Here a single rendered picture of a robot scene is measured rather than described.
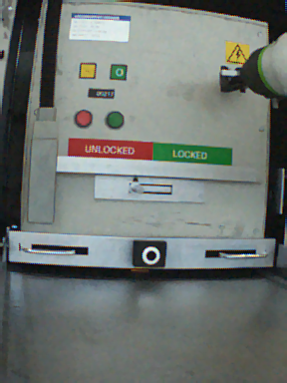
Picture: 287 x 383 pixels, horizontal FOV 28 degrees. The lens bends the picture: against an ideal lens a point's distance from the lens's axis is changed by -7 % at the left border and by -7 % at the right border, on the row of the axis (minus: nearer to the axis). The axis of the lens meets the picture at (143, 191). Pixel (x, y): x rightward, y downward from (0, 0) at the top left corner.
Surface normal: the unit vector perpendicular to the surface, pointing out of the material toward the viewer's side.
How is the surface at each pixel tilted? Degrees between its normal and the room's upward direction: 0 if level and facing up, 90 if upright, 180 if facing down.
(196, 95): 90
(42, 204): 90
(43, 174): 90
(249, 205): 90
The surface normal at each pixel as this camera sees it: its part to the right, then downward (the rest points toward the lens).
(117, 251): 0.20, 0.06
